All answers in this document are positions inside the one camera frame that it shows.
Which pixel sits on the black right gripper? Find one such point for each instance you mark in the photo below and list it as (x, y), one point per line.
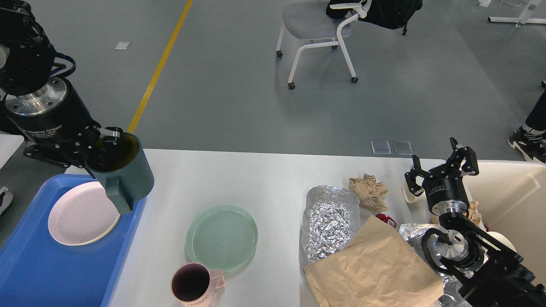
(443, 185)

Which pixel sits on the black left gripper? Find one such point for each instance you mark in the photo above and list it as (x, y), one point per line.
(60, 130)

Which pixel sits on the teal mug yellow inside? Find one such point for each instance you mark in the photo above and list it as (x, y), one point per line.
(130, 180)

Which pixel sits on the light green plate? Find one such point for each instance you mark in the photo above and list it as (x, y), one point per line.
(223, 237)

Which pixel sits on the pink HOME mug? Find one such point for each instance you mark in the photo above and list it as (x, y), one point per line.
(194, 285)

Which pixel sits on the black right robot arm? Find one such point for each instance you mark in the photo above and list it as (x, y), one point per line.
(491, 273)

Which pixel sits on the foil piece under arm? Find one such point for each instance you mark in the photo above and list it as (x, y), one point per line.
(413, 233)

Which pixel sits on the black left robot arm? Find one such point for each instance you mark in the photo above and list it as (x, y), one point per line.
(28, 58)

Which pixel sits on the white paper cup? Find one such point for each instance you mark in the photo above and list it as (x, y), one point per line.
(410, 198)

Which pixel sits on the crumpled napkin by bin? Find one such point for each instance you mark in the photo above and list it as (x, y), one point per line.
(473, 213)

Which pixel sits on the beige plastic bin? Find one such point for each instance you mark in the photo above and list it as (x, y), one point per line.
(511, 198)

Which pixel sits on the crumpled brown napkin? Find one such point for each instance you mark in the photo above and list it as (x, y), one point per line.
(370, 192)

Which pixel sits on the pink plate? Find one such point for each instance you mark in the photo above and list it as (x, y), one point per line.
(82, 215)

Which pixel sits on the person black sneakers right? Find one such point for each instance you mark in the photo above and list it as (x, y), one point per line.
(529, 138)

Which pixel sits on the brown paper bag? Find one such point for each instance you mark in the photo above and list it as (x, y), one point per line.
(377, 268)

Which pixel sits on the crumpled aluminium foil sheet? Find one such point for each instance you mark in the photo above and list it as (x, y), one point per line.
(330, 220)

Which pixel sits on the person dark clothing left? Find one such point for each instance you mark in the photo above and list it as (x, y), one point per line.
(6, 198)

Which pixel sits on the blue plastic tray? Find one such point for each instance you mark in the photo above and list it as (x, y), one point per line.
(37, 271)

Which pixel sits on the black backpack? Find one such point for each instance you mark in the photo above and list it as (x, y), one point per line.
(389, 14)

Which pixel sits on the white grey office chair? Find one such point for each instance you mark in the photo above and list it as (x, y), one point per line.
(308, 21)

